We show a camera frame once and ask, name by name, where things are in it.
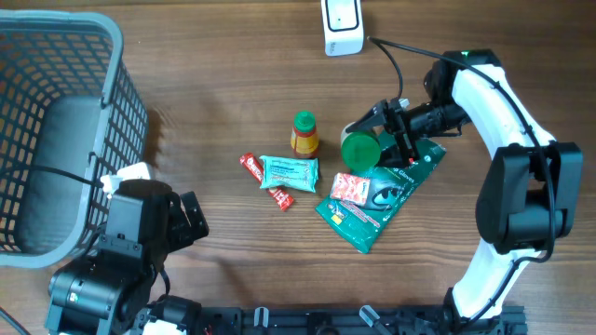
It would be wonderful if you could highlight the red sauce bottle green cap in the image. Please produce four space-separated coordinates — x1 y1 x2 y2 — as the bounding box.
291 111 319 159

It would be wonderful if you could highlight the green 3M gloves package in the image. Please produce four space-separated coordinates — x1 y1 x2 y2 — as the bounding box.
316 139 446 253

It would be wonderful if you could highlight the red Nescafe coffee stick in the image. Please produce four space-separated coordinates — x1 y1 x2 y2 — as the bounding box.
239 153 294 211

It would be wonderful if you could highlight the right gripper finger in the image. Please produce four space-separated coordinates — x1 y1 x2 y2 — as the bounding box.
379 143 413 168
345 102 387 133

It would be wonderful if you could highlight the orange white snack packet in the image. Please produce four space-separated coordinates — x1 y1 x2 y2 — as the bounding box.
330 173 371 206

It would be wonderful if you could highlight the jar with green lid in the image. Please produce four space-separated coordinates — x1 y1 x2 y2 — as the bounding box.
341 130 381 171

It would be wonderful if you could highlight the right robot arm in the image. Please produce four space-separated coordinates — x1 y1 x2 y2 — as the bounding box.
346 49 583 329

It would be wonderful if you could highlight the mint green tissue pack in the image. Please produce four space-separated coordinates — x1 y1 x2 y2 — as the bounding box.
260 155 319 193

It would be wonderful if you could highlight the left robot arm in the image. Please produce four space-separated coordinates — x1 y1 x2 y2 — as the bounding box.
46 180 209 334

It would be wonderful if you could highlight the black aluminium mounting rail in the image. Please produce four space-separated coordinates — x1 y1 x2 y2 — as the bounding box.
188 306 528 335

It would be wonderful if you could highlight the white barcode scanner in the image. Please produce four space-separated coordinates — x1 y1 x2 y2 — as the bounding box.
320 0 364 57

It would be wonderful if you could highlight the grey plastic mesh basket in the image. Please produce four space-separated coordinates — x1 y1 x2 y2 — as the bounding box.
1 10 148 268

